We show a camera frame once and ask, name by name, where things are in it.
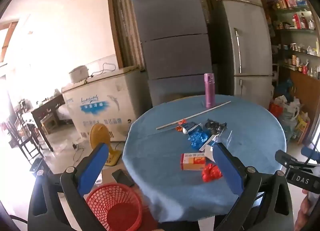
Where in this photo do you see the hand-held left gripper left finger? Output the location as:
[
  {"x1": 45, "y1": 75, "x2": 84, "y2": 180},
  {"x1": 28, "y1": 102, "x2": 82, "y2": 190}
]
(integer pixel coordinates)
[{"x1": 28, "y1": 143, "x2": 110, "y2": 231}]

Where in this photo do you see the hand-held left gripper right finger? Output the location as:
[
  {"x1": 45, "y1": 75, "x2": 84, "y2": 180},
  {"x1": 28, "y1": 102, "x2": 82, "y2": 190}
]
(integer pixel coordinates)
[{"x1": 212, "y1": 143, "x2": 295, "y2": 231}]

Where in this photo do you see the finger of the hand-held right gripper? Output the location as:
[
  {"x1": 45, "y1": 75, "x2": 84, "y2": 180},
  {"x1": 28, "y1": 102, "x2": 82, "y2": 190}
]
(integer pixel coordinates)
[
  {"x1": 301, "y1": 146, "x2": 320, "y2": 157},
  {"x1": 275, "y1": 150, "x2": 315, "y2": 169}
]

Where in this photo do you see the red plastic bag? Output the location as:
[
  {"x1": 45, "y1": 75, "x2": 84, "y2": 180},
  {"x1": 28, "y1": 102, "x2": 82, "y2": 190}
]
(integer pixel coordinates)
[{"x1": 202, "y1": 163, "x2": 223, "y2": 183}]

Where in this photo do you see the white blue paper box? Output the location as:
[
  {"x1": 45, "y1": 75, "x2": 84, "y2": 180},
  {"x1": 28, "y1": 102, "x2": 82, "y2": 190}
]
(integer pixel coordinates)
[{"x1": 199, "y1": 134, "x2": 220, "y2": 162}]

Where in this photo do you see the orange white carton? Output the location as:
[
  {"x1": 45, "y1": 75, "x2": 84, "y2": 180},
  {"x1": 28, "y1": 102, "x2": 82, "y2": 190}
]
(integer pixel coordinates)
[{"x1": 180, "y1": 153, "x2": 207, "y2": 171}]

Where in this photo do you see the blue plastic bag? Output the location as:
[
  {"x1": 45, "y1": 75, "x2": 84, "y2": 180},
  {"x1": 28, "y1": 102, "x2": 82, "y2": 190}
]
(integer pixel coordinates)
[{"x1": 187, "y1": 131, "x2": 210, "y2": 149}]

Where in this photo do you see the black plastic bag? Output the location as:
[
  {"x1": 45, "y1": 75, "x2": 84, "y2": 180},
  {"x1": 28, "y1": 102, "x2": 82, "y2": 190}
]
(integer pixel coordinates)
[{"x1": 205, "y1": 119, "x2": 227, "y2": 134}]

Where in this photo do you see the red plastic basket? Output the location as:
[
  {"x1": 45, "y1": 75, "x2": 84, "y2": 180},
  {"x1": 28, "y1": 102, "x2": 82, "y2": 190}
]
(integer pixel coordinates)
[{"x1": 86, "y1": 183, "x2": 143, "y2": 231}]

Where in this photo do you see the blue foil wrapper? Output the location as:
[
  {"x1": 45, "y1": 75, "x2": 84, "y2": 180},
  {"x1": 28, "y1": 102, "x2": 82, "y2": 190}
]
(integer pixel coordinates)
[{"x1": 185, "y1": 122, "x2": 203, "y2": 134}]

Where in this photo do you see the orange wrapper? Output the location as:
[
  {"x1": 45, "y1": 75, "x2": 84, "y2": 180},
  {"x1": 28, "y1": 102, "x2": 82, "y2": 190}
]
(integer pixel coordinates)
[{"x1": 176, "y1": 119, "x2": 188, "y2": 132}]

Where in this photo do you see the person's right hand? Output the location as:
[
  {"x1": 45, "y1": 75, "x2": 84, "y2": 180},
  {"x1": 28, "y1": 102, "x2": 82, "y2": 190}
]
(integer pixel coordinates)
[{"x1": 297, "y1": 190, "x2": 312, "y2": 229}]

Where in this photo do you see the black phone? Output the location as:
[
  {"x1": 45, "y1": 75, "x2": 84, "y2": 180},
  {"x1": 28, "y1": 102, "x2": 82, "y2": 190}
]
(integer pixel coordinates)
[{"x1": 112, "y1": 169, "x2": 135, "y2": 188}]

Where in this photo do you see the yellow electric fan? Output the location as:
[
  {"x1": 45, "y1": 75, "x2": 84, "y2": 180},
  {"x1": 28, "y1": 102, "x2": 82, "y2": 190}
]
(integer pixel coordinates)
[{"x1": 89, "y1": 123, "x2": 122, "y2": 167}]

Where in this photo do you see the pile of plastic bags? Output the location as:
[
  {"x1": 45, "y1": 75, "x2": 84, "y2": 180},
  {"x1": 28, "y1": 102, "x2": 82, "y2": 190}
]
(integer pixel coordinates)
[{"x1": 269, "y1": 78, "x2": 310, "y2": 145}]

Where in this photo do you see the black waste bin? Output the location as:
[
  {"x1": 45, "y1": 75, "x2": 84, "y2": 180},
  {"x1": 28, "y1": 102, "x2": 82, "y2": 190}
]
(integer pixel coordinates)
[{"x1": 29, "y1": 157, "x2": 52, "y2": 174}]

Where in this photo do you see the thin white rod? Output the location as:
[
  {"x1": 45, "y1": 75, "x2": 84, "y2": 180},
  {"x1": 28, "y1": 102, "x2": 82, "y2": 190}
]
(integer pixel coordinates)
[{"x1": 156, "y1": 101, "x2": 232, "y2": 130}]

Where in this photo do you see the white chest freezer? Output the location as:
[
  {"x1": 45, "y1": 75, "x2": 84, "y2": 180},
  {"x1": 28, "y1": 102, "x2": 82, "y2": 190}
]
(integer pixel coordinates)
[{"x1": 61, "y1": 66, "x2": 148, "y2": 142}]

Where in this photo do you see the blue tablecloth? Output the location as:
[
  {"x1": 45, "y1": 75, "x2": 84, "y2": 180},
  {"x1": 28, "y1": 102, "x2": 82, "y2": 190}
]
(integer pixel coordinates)
[{"x1": 122, "y1": 94, "x2": 287, "y2": 223}]

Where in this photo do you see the wooden shelf cabinet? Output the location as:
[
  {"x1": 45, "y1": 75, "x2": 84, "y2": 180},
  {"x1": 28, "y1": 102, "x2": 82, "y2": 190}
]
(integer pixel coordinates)
[{"x1": 257, "y1": 0, "x2": 320, "y2": 146}]

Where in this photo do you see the dark wooden chair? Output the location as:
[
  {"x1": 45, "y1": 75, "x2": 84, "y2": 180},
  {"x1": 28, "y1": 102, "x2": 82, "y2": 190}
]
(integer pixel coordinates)
[{"x1": 9, "y1": 111, "x2": 45, "y2": 164}]

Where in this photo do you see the dark wooden table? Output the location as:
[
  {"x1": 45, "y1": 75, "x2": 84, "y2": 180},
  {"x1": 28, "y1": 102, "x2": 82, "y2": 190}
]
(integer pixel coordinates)
[{"x1": 31, "y1": 94, "x2": 66, "y2": 151}]

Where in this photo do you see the purple thermos bottle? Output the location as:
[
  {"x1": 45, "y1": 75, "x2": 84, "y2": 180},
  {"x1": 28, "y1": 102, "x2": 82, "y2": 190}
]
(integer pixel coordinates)
[{"x1": 204, "y1": 73, "x2": 216, "y2": 108}]

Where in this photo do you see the white rice cooker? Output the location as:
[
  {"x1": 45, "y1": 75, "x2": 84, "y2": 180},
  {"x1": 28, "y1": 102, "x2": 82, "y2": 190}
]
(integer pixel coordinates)
[{"x1": 69, "y1": 66, "x2": 91, "y2": 84}]

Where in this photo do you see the silver two-door refrigerator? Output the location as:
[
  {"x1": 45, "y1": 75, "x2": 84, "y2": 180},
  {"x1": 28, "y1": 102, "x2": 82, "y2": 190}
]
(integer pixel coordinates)
[{"x1": 216, "y1": 0, "x2": 274, "y2": 107}]

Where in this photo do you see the grey three-door refrigerator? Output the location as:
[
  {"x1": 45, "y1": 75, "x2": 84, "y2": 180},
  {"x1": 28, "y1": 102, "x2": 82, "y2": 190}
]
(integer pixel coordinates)
[{"x1": 130, "y1": 0, "x2": 217, "y2": 107}]

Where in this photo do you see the floor power cable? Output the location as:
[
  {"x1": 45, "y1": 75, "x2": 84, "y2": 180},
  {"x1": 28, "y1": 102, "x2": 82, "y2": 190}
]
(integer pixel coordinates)
[{"x1": 72, "y1": 142, "x2": 87, "y2": 162}]

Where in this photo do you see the wooden door frame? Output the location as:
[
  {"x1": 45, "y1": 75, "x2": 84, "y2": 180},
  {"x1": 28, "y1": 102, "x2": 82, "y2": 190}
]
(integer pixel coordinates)
[{"x1": 107, "y1": 0, "x2": 145, "y2": 70}]

